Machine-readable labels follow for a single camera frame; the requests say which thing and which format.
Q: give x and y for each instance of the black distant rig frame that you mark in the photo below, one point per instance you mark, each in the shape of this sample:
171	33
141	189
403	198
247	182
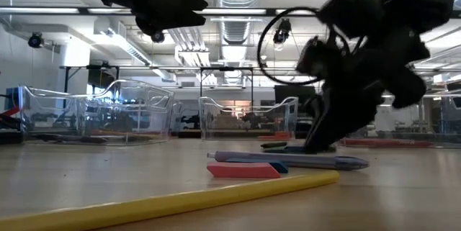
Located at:
102	76

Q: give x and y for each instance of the purple grey pen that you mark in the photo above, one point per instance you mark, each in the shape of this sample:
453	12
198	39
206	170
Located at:
317	160

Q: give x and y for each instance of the blue box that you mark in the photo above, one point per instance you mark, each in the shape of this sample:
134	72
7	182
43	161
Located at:
11	98

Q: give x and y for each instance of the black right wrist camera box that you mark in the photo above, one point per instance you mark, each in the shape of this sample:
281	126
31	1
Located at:
349	4

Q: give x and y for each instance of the long white ceiling light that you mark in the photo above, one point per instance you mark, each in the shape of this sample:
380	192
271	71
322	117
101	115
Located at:
126	45

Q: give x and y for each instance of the black hanging spot lamp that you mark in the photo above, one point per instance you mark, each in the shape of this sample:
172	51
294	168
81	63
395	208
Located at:
36	40
282	31
157	37

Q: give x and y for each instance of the blue block eraser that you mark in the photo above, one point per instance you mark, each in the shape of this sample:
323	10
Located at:
288	150

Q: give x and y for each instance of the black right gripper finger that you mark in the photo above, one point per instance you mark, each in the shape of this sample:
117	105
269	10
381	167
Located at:
353	119
327	105

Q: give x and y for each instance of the pink wedge eraser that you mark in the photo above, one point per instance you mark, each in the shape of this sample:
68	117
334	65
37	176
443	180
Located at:
241	170

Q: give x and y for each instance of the black monitor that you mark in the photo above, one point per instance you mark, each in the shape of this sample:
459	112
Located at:
288	94

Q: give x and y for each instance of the clear plastic bin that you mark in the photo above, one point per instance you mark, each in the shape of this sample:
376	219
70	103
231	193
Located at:
177	116
216	123
144	123
443	123

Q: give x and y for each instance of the black overhead frame bar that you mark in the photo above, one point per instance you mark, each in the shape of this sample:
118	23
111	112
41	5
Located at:
234	12

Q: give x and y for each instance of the orange eraser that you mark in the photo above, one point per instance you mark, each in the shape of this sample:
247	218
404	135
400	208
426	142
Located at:
281	136

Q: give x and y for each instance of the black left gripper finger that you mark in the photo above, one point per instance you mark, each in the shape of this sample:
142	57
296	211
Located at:
173	4

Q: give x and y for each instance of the yellow pencil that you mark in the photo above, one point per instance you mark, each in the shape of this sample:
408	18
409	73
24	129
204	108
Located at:
180	198

